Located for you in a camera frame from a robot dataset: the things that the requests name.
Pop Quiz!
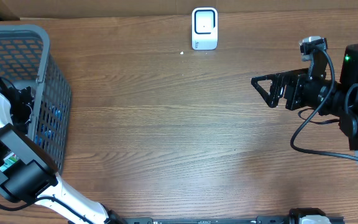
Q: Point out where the black camera cable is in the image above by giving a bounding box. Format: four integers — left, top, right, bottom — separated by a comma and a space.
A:
290, 46, 358, 170

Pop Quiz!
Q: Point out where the grey plastic basket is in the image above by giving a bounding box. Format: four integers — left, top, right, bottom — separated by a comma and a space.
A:
0, 24, 71, 170

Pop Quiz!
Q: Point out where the white barcode scanner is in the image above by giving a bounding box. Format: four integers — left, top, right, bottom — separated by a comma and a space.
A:
191, 7, 218, 50

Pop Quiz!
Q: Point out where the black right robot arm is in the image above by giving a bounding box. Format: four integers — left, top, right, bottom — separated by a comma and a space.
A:
251, 39, 358, 163

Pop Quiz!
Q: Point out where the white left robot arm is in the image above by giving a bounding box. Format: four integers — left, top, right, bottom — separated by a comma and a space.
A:
0, 77, 125, 223

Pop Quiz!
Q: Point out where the blue snack wrapper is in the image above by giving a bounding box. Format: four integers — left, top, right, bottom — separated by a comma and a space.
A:
35, 102, 63, 149

